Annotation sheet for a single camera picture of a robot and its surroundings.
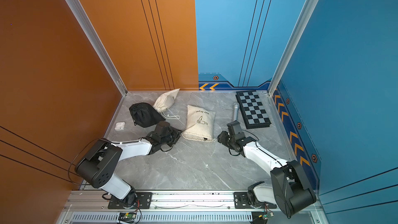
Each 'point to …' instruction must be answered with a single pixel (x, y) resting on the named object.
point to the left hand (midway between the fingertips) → (184, 129)
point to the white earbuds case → (119, 126)
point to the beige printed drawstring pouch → (200, 123)
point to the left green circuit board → (127, 217)
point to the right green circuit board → (261, 217)
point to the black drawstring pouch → (144, 115)
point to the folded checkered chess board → (254, 113)
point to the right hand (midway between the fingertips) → (220, 138)
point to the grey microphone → (236, 106)
